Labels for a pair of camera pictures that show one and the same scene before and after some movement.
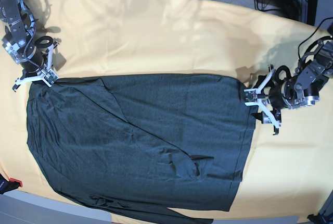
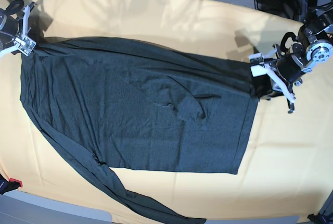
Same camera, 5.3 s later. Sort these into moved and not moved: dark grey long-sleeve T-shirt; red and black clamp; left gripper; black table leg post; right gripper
Moved: dark grey long-sleeve T-shirt; right gripper; left gripper
Not moved: black table leg post; red and black clamp
